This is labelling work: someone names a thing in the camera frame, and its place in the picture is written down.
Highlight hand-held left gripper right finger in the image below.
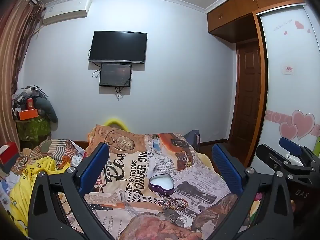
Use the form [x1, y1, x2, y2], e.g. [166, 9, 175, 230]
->
[211, 143, 294, 240]

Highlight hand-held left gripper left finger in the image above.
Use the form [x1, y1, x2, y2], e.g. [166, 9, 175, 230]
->
[28, 142, 115, 240]

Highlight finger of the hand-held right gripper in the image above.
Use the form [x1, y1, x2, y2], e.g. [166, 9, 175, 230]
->
[255, 143, 320, 205]
[279, 137, 320, 167]

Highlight gold braided bracelet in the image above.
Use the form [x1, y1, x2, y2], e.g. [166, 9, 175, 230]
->
[170, 198, 188, 209]

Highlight purple heart-shaped tin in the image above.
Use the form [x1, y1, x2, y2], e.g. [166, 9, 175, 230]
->
[148, 174, 175, 195]

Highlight small silver jewelry pieces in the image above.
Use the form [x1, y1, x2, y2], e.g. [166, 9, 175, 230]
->
[157, 199, 172, 210]

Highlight striped cloth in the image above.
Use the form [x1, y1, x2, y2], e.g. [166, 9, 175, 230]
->
[22, 137, 86, 171]

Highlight dark blue cloth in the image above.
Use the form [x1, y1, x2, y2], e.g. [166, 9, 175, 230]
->
[184, 129, 201, 152]

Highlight newspaper print blanket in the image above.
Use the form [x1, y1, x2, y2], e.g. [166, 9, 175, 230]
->
[66, 124, 263, 240]

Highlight white heart-sticker wardrobe door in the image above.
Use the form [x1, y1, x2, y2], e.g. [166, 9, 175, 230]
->
[259, 4, 320, 168]

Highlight brown wooden door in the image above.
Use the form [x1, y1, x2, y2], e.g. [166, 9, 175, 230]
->
[229, 39, 263, 146]

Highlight green patterned cloth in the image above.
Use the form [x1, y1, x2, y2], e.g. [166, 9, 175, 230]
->
[16, 116, 52, 143]

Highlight yellow cloth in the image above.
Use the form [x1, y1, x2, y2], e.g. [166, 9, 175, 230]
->
[9, 156, 71, 236]

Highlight orange box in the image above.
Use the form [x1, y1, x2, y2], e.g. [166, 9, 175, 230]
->
[19, 109, 39, 121]

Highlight red box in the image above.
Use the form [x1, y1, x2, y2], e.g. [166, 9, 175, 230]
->
[0, 141, 19, 165]

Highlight small black monitor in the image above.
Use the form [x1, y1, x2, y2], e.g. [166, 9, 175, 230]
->
[99, 63, 132, 87]

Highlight pile of clutter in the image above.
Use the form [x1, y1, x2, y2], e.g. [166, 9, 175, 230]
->
[11, 85, 48, 110]

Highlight brown striped curtain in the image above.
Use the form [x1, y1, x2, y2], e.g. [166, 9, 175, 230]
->
[0, 0, 45, 155]

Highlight white air conditioner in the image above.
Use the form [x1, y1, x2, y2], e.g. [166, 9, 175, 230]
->
[42, 0, 92, 25]

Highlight yellow ring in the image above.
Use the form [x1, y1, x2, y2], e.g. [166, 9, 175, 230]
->
[104, 117, 129, 131]

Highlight black television cable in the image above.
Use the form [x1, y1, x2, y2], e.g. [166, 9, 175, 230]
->
[88, 49, 102, 79]

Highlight black wall television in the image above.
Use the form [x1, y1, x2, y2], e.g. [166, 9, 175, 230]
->
[89, 31, 148, 64]

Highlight wooden wardrobe frame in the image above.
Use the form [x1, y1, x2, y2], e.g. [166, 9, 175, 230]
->
[207, 0, 310, 168]

